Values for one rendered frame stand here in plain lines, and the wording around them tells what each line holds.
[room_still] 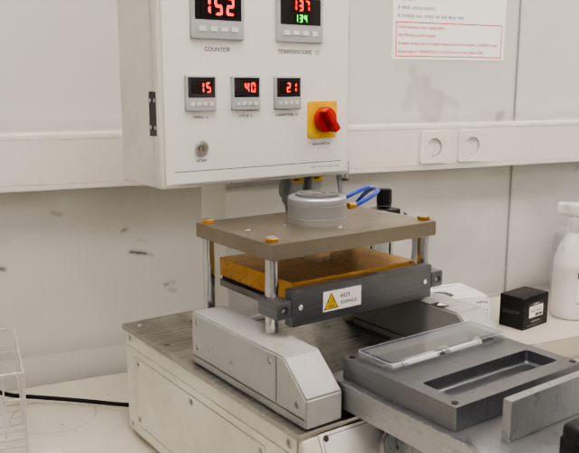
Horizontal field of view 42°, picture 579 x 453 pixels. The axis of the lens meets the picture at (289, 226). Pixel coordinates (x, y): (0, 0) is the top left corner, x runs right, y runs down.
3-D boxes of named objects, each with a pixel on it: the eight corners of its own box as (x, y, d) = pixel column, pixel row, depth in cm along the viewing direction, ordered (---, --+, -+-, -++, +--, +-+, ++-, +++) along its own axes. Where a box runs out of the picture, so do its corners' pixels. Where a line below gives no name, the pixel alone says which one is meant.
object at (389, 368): (390, 386, 78) (391, 365, 77) (355, 368, 82) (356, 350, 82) (505, 350, 88) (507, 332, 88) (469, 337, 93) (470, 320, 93)
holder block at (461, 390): (342, 377, 83) (342, 355, 83) (464, 342, 95) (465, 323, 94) (455, 432, 70) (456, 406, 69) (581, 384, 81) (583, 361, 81)
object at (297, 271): (219, 285, 103) (218, 217, 101) (343, 263, 116) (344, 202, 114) (292, 315, 89) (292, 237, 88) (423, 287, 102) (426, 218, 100)
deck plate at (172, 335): (121, 328, 115) (120, 322, 115) (303, 292, 135) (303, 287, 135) (298, 442, 78) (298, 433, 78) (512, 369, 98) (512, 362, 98)
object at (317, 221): (175, 278, 107) (173, 188, 104) (343, 251, 124) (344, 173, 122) (271, 321, 87) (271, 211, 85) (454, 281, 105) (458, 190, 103)
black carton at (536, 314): (498, 324, 158) (500, 292, 157) (522, 315, 163) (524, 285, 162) (522, 331, 153) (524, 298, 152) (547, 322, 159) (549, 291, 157)
